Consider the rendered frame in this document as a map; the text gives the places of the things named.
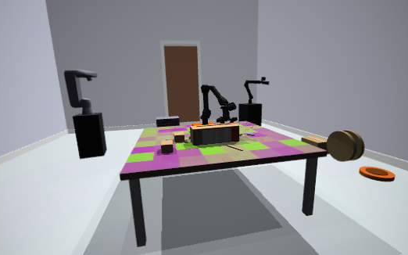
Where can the tan cube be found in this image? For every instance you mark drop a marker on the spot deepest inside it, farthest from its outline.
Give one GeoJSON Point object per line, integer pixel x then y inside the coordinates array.
{"type": "Point", "coordinates": [178, 136]}
{"type": "Point", "coordinates": [167, 146]}

